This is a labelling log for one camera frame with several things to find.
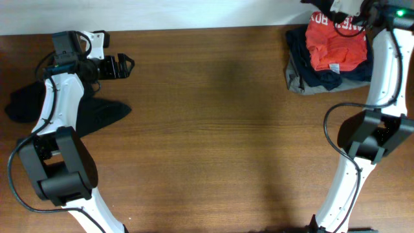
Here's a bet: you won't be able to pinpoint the dark green t-shirt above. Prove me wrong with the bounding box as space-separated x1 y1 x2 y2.
300 0 348 23

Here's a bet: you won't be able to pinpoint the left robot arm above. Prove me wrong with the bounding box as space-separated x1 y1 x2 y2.
7 30 135 232

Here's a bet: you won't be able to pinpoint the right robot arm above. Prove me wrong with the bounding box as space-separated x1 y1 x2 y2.
305 1 413 233

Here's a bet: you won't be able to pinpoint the black t-shirt white letters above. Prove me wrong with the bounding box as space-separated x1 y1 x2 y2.
5 82 131 137

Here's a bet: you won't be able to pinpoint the grey folded t-shirt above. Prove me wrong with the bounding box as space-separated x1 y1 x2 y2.
285 53 370 95

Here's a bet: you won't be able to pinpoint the navy folded t-shirt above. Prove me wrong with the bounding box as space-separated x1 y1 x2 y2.
285 25 373 91

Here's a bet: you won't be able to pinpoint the red folded t-shirt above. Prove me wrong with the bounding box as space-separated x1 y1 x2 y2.
305 12 367 71

